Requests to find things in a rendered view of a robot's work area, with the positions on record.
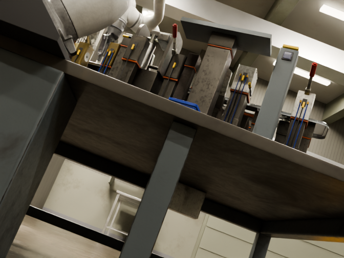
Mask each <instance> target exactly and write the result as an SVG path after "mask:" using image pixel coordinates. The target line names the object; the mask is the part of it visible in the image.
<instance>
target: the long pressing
mask: <svg viewBox="0 0 344 258"><path fill-rule="evenodd" d="M86 68H89V69H91V70H94V71H97V70H99V68H100V64H99V63H95V62H91V61H89V63H88V65H87V67H86ZM190 91H191V88H189V90H188V93H190ZM228 99H229V97H225V101H224V104H227V102H228ZM224 104H223V106H222V107H223V111H225V108H226V106H224ZM260 108H261V105H257V104H253V103H248V104H247V106H246V110H249V111H252V112H255V111H260ZM223 113H224V112H223ZM243 116H245V117H248V118H249V121H252V119H253V116H254V113H250V112H246V111H245V112H244V114H243ZM290 117H291V113H287V112H283V111H282V112H281V115H280V117H279V118H280V119H282V120H288V122H290ZM308 124H310V125H314V126H315V129H314V132H313V136H312V138H316V139H325V138H326V135H327V133H328V130H329V126H328V125H327V123H325V122H323V121H319V120H315V119H311V118H310V119H309V121H308Z"/></svg>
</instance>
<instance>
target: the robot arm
mask: <svg viewBox="0 0 344 258"><path fill-rule="evenodd" d="M43 2H44V4H45V6H46V8H47V10H48V12H49V14H50V16H51V18H52V20H53V22H54V24H55V26H56V28H57V30H58V32H59V34H60V37H61V39H62V41H63V44H64V46H65V48H66V50H67V53H68V55H69V56H75V55H76V54H77V51H76V48H75V45H74V43H75V42H74V41H76V40H77V39H80V38H82V37H85V36H88V35H91V34H94V33H96V32H99V31H101V30H103V29H105V28H107V27H108V29H107V31H106V35H105V34H103V37H102V41H101V43H100V46H99V49H98V52H99V53H97V54H98V55H99V56H98V58H97V60H96V63H99V64H101V62H102V60H103V58H104V55H105V53H106V51H107V49H108V47H109V45H110V42H114V43H115V40H117V39H119V36H120V34H122V33H123V31H124V29H125V27H126V26H127V27H129V28H130V29H132V31H134V32H135V33H136V32H137V29H138V27H139V26H140V25H141V24H144V25H146V26H147V27H148V30H149V32H150V33H151V31H152V30H155V31H160V30H159V27H158V25H159V24H160V23H161V22H162V20H163V16H164V9H165V0H154V14H153V15H152V14H141V13H140V12H138V10H137V9H136V8H135V7H136V2H135V0H43Z"/></svg>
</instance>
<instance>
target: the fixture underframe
mask: <svg viewBox="0 0 344 258"><path fill-rule="evenodd" d="M196 133H197V130H196V129H195V128H193V127H190V126H188V125H185V124H182V123H179V122H177V121H174V120H173V121H172V123H171V125H170V128H169V130H168V133H167V135H166V138H165V140H164V143H163V145H162V148H161V151H160V153H159V156H158V159H157V161H156V164H155V166H154V169H153V171H152V173H151V175H150V177H149V176H146V175H143V174H141V173H138V172H136V171H133V170H131V169H128V168H126V167H123V166H121V165H118V164H115V163H113V162H110V161H108V160H105V159H103V158H100V157H97V156H94V155H92V154H89V153H87V152H84V151H82V150H79V149H77V148H74V147H72V146H69V145H67V144H64V143H61V142H59V143H58V146H57V148H56V150H55V152H54V154H55V155H57V156H60V157H63V158H65V159H68V160H70V161H73V162H75V163H78V164H81V165H83V166H86V167H88V168H91V169H93V170H96V171H98V172H101V173H103V174H106V175H108V176H111V177H114V178H116V179H119V180H121V181H124V182H126V183H129V184H132V185H135V186H137V187H140V188H142V189H144V193H143V195H142V199H141V202H140V204H139V207H138V210H137V212H136V215H135V217H134V220H133V222H132V225H131V227H130V230H129V232H128V235H127V237H126V240H125V242H124V241H121V240H119V239H116V238H113V237H111V236H109V235H106V234H103V233H101V232H98V231H96V230H93V229H90V228H88V227H85V226H82V225H80V224H77V223H75V222H72V221H70V220H67V219H64V218H62V217H59V216H57V215H54V214H52V213H49V212H47V211H44V210H42V209H39V208H36V207H34V206H31V205H30V206H29V208H28V210H27V213H26V215H28V216H31V217H33V218H36V219H38V220H41V221H43V222H46V223H49V224H51V225H54V226H56V227H59V228H61V229H64V230H66V231H69V232H72V233H74V234H77V235H79V236H82V237H84V238H87V239H89V240H92V241H94V242H97V243H100V244H103V245H105V246H108V247H110V248H113V249H115V250H118V251H121V253H120V255H119V258H165V257H162V256H160V255H157V254H154V253H152V251H153V248H154V245H155V243H156V240H157V237H158V235H159V232H160V229H161V227H162V224H163V221H164V219H165V216H166V213H167V210H168V209H169V210H172V211H174V212H177V213H179V214H182V215H184V216H187V217H189V218H192V219H194V220H195V219H198V217H199V214H200V212H203V213H206V214H209V215H211V216H213V217H216V218H219V219H221V220H224V221H226V222H229V223H231V224H234V225H237V226H240V227H242V228H245V229H247V230H250V231H252V232H255V233H256V235H255V238H254V242H253V245H252V248H251V251H250V255H249V258H265V257H266V253H267V250H268V247H269V243H270V240H271V238H282V239H296V240H311V241H325V242H339V243H344V218H335V219H312V220H289V221H267V222H263V221H261V220H259V219H256V218H253V217H251V216H248V215H246V214H244V213H241V212H238V211H236V210H233V209H231V208H228V207H226V206H223V205H220V204H218V203H215V202H213V201H210V200H208V199H205V197H206V194H207V193H206V192H204V191H201V190H198V189H196V188H193V187H191V186H188V185H186V184H183V183H180V182H178V181H179V179H180V175H181V173H182V170H183V167H184V165H185V162H186V159H187V157H188V154H189V151H190V149H191V146H192V143H193V141H194V138H195V135H196Z"/></svg>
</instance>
